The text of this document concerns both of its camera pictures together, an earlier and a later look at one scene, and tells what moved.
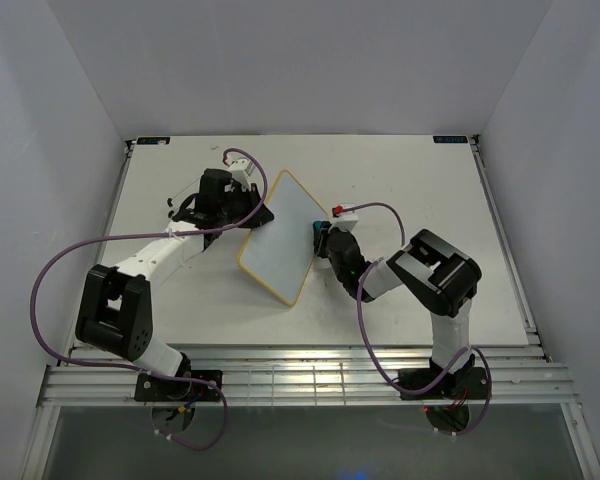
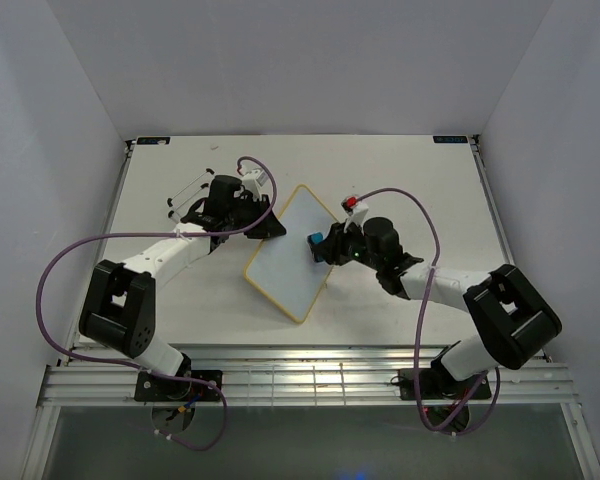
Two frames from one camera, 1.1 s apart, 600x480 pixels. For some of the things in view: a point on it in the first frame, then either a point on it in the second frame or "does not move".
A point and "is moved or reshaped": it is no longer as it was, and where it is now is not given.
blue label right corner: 450,139 does not move
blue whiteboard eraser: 317,227 is moved or reshaped
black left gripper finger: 262,217 → 267,228
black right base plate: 462,384 does not move
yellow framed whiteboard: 279,252 is moved or reshaped
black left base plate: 150,388 does not move
